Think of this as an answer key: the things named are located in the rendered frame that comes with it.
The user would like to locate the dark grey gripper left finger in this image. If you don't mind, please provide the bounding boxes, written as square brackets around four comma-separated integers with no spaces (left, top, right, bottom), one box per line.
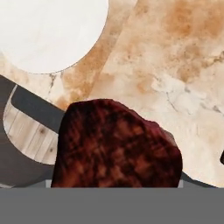
[17,171,55,188]

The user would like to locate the dark red brown steak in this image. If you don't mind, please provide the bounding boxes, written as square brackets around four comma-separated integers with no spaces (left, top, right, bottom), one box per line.
[51,98,184,188]

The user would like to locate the white round plate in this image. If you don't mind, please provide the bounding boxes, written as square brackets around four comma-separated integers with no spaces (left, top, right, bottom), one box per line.
[0,0,110,75]

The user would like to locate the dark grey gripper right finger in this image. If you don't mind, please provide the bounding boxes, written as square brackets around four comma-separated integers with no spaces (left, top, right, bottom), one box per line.
[177,171,219,188]

